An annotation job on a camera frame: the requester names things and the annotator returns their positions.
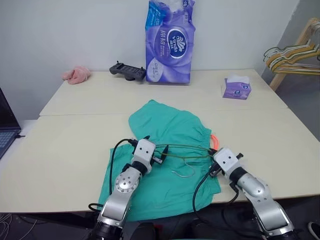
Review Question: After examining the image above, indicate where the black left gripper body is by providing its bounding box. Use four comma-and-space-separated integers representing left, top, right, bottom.
151, 155, 165, 166

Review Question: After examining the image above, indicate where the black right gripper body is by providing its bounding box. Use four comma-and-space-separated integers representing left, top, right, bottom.
208, 161, 222, 179

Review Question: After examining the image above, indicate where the olive green wire hanger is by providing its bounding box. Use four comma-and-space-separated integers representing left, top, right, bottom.
262, 45, 320, 65
153, 143, 216, 179

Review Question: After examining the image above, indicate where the green shorts garment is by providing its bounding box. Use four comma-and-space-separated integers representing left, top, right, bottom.
97, 99, 222, 222

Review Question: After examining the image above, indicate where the small purple tissue box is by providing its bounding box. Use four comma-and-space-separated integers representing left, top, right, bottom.
220, 72, 252, 101

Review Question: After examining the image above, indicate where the black handheld controller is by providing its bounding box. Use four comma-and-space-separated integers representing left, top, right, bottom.
108, 60, 147, 82

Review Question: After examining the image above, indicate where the purple Vinda tissue pack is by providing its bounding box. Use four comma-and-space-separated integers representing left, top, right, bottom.
144, 0, 196, 85

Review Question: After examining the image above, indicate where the pink plush cloth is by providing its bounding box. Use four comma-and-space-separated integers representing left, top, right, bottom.
61, 65, 92, 85

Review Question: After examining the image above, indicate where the wooden clothes rack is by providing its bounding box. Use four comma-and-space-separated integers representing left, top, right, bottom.
269, 17, 320, 92

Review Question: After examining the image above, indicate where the black white shoe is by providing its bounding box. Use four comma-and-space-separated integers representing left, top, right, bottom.
307, 220, 320, 239

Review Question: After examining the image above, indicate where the dark laptop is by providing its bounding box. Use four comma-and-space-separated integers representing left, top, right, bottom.
0, 87, 22, 160

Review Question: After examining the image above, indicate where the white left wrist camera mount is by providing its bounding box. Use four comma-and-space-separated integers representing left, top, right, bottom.
130, 138, 156, 167

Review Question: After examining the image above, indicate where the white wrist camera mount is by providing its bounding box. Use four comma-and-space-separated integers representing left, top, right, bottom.
130, 138, 156, 167
212, 147, 239, 174

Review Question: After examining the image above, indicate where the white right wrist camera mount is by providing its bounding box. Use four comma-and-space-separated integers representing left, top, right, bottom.
212, 147, 239, 174

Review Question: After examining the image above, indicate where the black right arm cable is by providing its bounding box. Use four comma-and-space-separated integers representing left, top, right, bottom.
192, 169, 241, 226

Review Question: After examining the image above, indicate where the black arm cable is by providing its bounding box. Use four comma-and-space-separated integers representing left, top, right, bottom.
192, 169, 241, 226
87, 138, 137, 214

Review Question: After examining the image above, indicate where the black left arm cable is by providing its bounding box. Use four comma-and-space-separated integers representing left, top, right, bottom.
87, 138, 137, 214

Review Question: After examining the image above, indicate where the white floor cable bundle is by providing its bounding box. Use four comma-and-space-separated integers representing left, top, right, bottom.
0, 211, 13, 240

